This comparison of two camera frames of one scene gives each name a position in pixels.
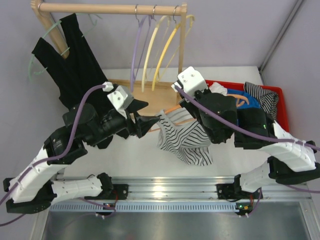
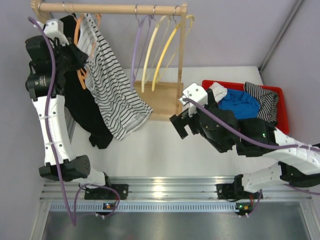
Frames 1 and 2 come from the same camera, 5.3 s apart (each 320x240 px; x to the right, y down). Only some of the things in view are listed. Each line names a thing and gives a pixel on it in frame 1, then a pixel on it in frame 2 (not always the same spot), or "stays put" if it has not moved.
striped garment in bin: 269,99 stays put
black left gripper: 132,122 -> 72,58
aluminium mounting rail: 201,189 stays put
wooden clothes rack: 145,97 stays put
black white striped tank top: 180,133 -> 121,105
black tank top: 73,76 stays put
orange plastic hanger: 239,97 -> 82,79
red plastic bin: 280,116 stays put
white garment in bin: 216,88 stays put
